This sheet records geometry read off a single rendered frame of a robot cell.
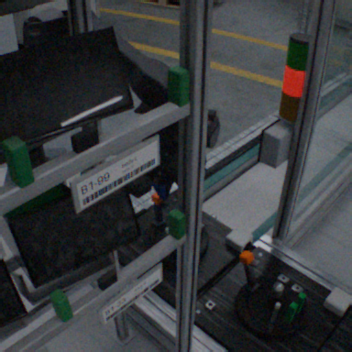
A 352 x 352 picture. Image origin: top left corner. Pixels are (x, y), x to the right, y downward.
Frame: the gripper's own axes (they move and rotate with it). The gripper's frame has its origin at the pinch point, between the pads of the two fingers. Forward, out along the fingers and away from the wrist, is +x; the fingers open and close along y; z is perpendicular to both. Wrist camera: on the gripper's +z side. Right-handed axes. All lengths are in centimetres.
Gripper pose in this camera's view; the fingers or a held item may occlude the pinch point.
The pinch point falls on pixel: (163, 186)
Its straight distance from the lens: 83.8
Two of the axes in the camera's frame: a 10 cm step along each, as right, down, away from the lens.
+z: 7.1, 4.2, -5.6
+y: 7.0, -4.4, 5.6
